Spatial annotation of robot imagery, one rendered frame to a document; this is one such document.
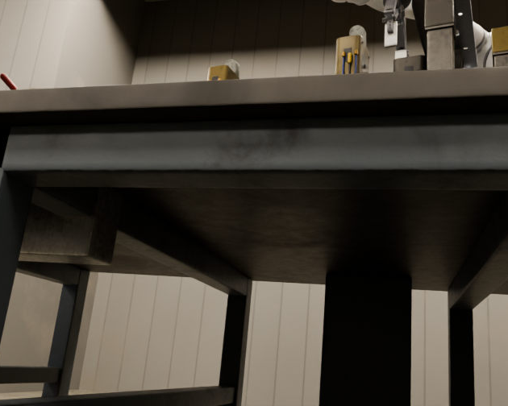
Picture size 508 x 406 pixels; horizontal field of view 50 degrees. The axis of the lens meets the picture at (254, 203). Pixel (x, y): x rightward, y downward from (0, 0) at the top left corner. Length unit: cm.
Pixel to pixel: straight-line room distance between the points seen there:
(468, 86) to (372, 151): 14
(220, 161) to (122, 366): 371
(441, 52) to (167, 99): 50
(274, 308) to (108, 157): 327
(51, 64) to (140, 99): 344
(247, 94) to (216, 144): 8
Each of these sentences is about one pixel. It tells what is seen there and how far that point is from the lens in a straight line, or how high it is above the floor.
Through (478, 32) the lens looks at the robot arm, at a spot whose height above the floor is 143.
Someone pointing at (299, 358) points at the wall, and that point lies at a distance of 395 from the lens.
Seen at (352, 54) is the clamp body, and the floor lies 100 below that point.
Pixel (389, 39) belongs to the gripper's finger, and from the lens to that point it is 146.
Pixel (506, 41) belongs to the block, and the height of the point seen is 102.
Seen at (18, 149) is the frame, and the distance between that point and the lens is 92.
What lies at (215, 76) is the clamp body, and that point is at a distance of 141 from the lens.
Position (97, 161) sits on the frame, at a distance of 83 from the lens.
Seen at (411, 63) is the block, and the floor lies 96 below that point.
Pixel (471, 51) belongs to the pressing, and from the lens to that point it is 127.
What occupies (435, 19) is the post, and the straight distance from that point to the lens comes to 106.
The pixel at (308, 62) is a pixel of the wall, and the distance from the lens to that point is 464.
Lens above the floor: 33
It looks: 16 degrees up
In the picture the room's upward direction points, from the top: 5 degrees clockwise
